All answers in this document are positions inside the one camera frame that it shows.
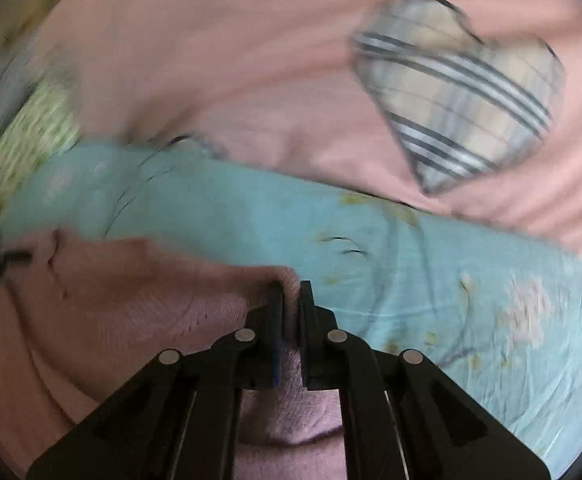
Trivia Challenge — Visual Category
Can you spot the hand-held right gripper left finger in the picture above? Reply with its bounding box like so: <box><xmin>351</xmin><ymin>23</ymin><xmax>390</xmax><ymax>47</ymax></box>
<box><xmin>26</xmin><ymin>280</ymin><xmax>287</xmax><ymax>480</ymax></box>

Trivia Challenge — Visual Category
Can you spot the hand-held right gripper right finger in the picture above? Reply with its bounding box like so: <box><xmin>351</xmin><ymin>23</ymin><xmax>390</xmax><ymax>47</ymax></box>
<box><xmin>296</xmin><ymin>280</ymin><xmax>552</xmax><ymax>480</ymax></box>

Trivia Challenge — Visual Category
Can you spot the pink knit sweater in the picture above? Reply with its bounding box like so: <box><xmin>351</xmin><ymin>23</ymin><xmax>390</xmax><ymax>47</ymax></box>
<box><xmin>0</xmin><ymin>230</ymin><xmax>347</xmax><ymax>480</ymax></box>

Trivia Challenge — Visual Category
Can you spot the teal floral bedsheet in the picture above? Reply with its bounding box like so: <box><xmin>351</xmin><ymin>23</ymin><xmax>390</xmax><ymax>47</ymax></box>
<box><xmin>0</xmin><ymin>140</ymin><xmax>582</xmax><ymax>476</ymax></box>

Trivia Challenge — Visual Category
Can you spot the green checkered pillow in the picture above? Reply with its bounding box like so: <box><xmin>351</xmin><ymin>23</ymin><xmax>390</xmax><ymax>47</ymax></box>
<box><xmin>0</xmin><ymin>77</ymin><xmax>84</xmax><ymax>211</ymax></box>

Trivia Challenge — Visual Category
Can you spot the pink quilt with plaid hearts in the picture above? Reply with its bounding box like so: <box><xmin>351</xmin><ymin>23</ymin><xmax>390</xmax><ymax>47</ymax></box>
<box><xmin>36</xmin><ymin>0</ymin><xmax>582</xmax><ymax>281</ymax></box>

